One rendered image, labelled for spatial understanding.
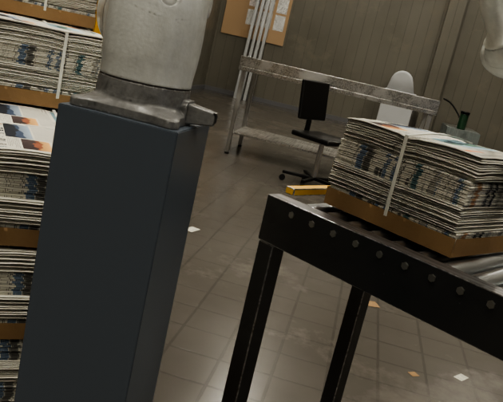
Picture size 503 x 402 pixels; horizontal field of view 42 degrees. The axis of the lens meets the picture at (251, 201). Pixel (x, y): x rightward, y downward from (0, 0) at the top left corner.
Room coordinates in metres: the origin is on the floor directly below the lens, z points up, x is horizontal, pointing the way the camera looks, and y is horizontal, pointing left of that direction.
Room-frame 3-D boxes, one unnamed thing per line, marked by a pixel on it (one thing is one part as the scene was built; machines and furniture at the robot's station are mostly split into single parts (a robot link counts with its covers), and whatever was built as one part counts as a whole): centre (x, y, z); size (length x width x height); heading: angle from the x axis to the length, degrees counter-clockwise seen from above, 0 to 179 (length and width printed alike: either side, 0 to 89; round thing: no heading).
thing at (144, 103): (1.10, 0.20, 1.03); 0.22 x 0.18 x 0.06; 82
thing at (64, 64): (2.06, 0.70, 0.95); 0.38 x 0.29 x 0.23; 118
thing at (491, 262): (1.49, -0.58, 0.77); 0.47 x 0.05 x 0.05; 139
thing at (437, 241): (1.51, -0.49, 0.83); 0.29 x 0.16 x 0.04; 135
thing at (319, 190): (1.81, -0.23, 0.81); 0.43 x 0.03 x 0.02; 139
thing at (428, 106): (6.77, -0.61, 0.50); 1.96 x 0.73 x 1.00; 82
